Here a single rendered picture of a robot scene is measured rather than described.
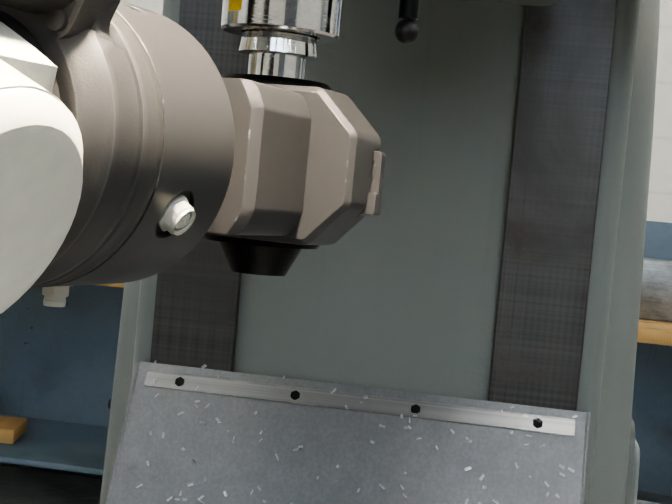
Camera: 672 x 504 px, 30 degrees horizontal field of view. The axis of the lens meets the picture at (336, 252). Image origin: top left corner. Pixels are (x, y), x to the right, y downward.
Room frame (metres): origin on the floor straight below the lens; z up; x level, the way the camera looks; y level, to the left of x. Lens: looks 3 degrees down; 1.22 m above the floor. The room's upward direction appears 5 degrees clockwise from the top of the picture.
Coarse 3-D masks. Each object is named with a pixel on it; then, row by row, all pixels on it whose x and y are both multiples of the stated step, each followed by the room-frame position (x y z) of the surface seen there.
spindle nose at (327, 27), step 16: (224, 0) 0.49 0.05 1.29; (256, 0) 0.48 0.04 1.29; (272, 0) 0.48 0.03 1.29; (288, 0) 0.48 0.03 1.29; (304, 0) 0.48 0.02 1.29; (320, 0) 0.48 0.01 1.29; (336, 0) 0.49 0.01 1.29; (224, 16) 0.49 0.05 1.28; (240, 16) 0.48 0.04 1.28; (256, 16) 0.48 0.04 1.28; (272, 16) 0.48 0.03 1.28; (288, 16) 0.48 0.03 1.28; (304, 16) 0.48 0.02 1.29; (320, 16) 0.48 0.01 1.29; (336, 16) 0.49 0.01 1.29; (240, 32) 0.51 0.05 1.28; (304, 32) 0.49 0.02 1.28; (320, 32) 0.48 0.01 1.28; (336, 32) 0.49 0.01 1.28
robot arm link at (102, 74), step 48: (0, 0) 0.31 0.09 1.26; (48, 0) 0.31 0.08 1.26; (96, 0) 0.32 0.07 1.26; (0, 48) 0.28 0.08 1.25; (48, 48) 0.32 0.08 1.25; (96, 48) 0.33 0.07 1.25; (96, 96) 0.32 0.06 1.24; (144, 96) 0.34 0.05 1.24; (96, 144) 0.32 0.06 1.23; (144, 144) 0.34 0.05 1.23; (96, 192) 0.32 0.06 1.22; (144, 192) 0.34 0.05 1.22; (96, 240) 0.34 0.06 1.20
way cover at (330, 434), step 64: (192, 384) 0.87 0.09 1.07; (256, 384) 0.87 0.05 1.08; (320, 384) 0.87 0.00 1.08; (128, 448) 0.86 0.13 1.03; (192, 448) 0.85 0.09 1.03; (256, 448) 0.85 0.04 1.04; (320, 448) 0.85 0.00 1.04; (384, 448) 0.84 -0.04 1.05; (448, 448) 0.84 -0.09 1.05; (512, 448) 0.83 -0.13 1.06; (576, 448) 0.83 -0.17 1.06
